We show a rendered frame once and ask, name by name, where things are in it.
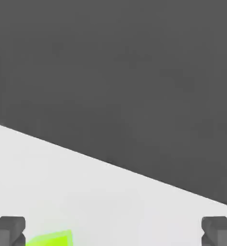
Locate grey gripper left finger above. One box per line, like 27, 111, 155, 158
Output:
0, 216, 26, 246

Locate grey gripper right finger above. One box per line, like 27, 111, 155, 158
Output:
201, 216, 227, 246

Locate small green cube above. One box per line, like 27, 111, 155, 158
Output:
25, 229, 74, 246

